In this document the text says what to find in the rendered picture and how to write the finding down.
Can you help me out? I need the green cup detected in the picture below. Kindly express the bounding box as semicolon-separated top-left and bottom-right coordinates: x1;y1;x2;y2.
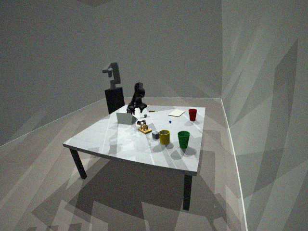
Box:
178;131;190;149

